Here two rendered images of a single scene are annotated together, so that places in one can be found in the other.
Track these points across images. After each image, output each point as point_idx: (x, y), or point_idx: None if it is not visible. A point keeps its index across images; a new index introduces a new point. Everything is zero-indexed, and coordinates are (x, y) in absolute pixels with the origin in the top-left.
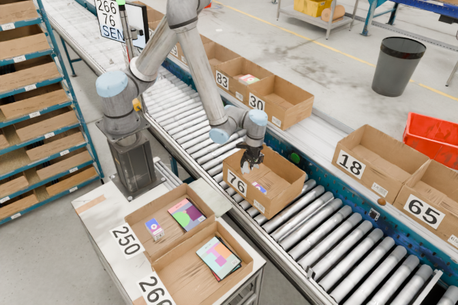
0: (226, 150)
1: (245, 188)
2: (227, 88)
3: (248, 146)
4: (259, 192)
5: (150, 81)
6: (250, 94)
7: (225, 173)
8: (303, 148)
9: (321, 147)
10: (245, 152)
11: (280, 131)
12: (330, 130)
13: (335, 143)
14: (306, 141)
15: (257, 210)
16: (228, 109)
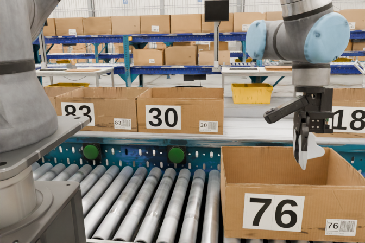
0: (164, 200)
1: (300, 210)
2: (92, 122)
3: (313, 91)
4: (340, 191)
5: None
6: (148, 108)
7: (234, 212)
8: (274, 138)
9: (282, 132)
10: (303, 114)
11: (224, 135)
12: (261, 120)
13: (286, 126)
14: (262, 134)
15: (335, 240)
16: (267, 21)
